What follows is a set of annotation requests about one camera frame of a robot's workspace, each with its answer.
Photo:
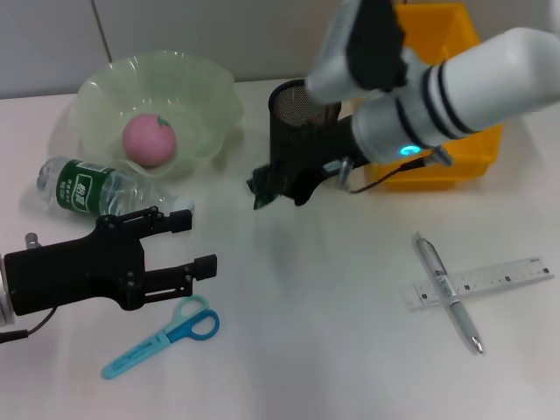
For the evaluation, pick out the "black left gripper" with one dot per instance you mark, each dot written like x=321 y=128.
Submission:
x=87 y=271

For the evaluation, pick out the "clear green-label water bottle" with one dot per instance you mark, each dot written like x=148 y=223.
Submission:
x=79 y=188

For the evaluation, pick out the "yellow plastic bin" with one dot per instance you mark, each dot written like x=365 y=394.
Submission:
x=437 y=179

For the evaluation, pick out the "translucent green fruit bowl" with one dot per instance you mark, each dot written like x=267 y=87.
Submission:
x=192 y=109

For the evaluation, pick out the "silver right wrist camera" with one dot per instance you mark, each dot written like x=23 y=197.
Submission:
x=337 y=65

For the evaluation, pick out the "silver ballpoint pen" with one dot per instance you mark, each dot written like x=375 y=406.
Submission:
x=464 y=319

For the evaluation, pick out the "pink peach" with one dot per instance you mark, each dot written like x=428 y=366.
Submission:
x=146 y=142

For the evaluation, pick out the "blue sheathed scissors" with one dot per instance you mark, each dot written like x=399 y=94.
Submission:
x=144 y=347

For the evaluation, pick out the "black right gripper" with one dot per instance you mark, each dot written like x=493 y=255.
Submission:
x=324 y=153

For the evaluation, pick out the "black mesh pen holder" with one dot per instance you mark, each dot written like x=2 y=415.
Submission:
x=284 y=131

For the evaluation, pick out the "clear plastic ruler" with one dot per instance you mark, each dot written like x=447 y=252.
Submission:
x=503 y=280

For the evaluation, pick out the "green plastic wrapper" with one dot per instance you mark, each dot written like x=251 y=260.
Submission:
x=261 y=201

